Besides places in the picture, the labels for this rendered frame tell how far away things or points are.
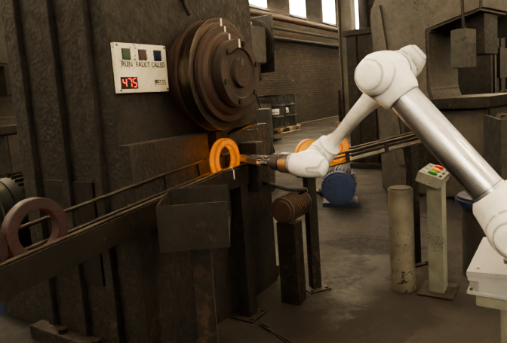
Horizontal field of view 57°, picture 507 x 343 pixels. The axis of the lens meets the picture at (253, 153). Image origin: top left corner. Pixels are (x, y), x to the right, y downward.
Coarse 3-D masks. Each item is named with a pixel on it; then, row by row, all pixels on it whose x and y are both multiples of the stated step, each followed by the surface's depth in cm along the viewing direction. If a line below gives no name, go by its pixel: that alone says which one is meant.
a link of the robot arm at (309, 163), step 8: (304, 152) 195; (312, 152) 194; (320, 152) 198; (288, 160) 195; (296, 160) 192; (304, 160) 190; (312, 160) 189; (320, 160) 189; (288, 168) 195; (296, 168) 192; (304, 168) 190; (312, 168) 189; (320, 168) 188; (328, 168) 193; (304, 176) 193; (312, 176) 191; (320, 176) 191
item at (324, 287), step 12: (408, 156) 259; (408, 168) 260; (312, 180) 234; (408, 180) 261; (312, 192) 235; (312, 204) 236; (312, 216) 236; (312, 228) 237; (312, 240) 237; (420, 240) 265; (312, 252) 238; (420, 252) 265; (312, 264) 239; (420, 264) 263; (312, 276) 239; (312, 288) 241; (324, 288) 240
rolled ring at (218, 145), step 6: (222, 138) 204; (228, 138) 204; (216, 144) 199; (222, 144) 200; (228, 144) 203; (234, 144) 207; (210, 150) 198; (216, 150) 197; (234, 150) 207; (210, 156) 197; (216, 156) 196; (234, 156) 209; (210, 162) 197; (216, 162) 196; (234, 162) 209; (210, 168) 198; (216, 168) 197
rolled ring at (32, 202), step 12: (24, 204) 125; (36, 204) 128; (48, 204) 131; (12, 216) 123; (24, 216) 125; (60, 216) 135; (12, 228) 123; (60, 228) 135; (12, 240) 123; (48, 240) 134; (12, 252) 123; (24, 252) 125
